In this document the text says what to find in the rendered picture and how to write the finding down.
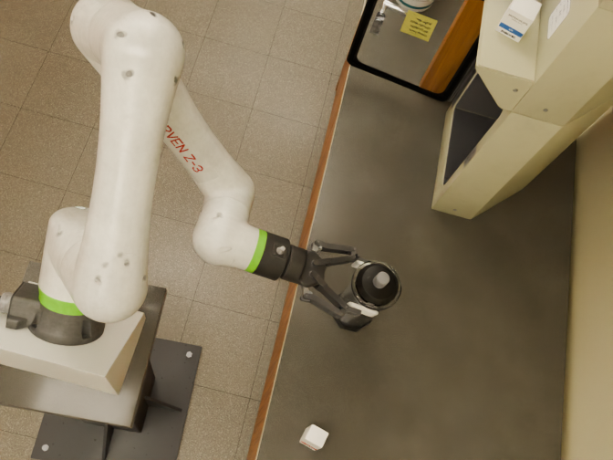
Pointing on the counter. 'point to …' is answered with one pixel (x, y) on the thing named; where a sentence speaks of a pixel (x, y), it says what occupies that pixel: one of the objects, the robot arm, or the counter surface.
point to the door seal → (399, 80)
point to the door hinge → (463, 84)
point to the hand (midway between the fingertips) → (368, 289)
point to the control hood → (505, 57)
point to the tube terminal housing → (536, 113)
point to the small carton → (518, 18)
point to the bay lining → (479, 99)
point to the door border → (400, 78)
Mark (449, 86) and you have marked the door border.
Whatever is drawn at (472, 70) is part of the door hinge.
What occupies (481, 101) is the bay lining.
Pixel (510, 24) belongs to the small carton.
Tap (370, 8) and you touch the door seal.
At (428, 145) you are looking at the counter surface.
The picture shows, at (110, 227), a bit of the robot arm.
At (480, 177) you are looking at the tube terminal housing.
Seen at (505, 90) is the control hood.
